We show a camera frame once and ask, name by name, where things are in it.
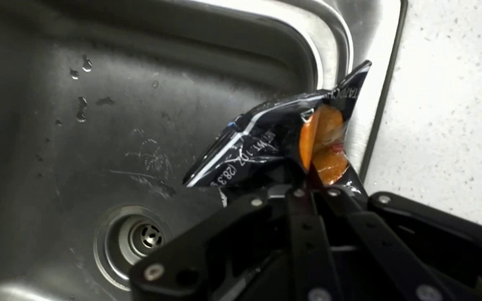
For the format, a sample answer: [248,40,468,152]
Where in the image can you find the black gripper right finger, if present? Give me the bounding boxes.
[314,186,482,301]

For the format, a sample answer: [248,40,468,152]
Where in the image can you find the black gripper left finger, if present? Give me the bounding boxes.
[128,184,335,301]

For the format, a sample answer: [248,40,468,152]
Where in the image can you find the black crisps packet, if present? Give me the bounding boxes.
[183,58,374,196]

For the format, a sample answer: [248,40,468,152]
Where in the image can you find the stainless steel double sink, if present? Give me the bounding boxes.
[0,0,412,301]

